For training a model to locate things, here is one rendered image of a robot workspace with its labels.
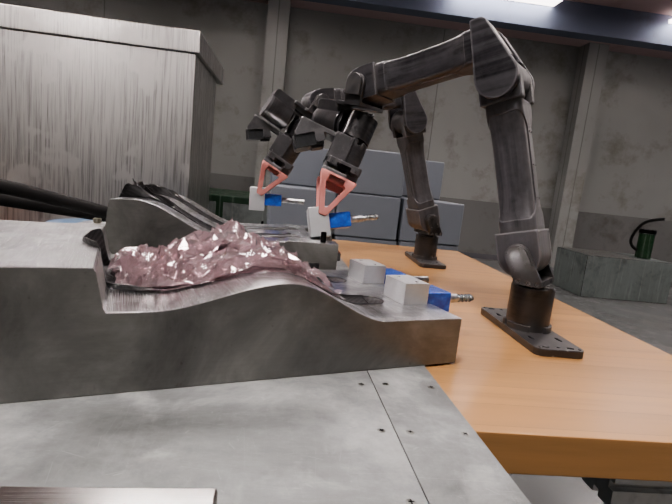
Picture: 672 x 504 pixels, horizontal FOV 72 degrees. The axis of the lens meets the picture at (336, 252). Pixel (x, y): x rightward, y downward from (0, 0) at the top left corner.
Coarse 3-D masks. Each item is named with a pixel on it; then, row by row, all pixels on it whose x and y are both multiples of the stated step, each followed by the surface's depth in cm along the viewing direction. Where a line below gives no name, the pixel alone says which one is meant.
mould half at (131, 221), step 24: (120, 216) 74; (144, 216) 74; (168, 216) 75; (216, 216) 99; (120, 240) 75; (144, 240) 75; (168, 240) 76; (288, 240) 78; (312, 240) 81; (336, 264) 80
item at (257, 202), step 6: (252, 186) 113; (252, 192) 109; (252, 198) 110; (258, 198) 110; (264, 198) 110; (270, 198) 110; (276, 198) 111; (282, 198) 113; (288, 198) 113; (252, 204) 110; (258, 204) 110; (264, 204) 110; (270, 204) 111; (276, 204) 111; (258, 210) 110
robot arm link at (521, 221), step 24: (480, 96) 70; (528, 96) 71; (504, 120) 69; (528, 120) 69; (504, 144) 69; (528, 144) 69; (504, 168) 70; (528, 168) 68; (504, 192) 70; (528, 192) 68; (504, 216) 70; (528, 216) 67; (504, 240) 69; (528, 240) 67; (504, 264) 69
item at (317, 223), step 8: (312, 208) 83; (312, 216) 83; (320, 216) 83; (328, 216) 84; (336, 216) 84; (344, 216) 84; (352, 216) 86; (360, 216) 86; (368, 216) 87; (376, 216) 87; (312, 224) 83; (320, 224) 83; (328, 224) 84; (336, 224) 84; (344, 224) 84; (312, 232) 83; (320, 232) 83; (328, 232) 83
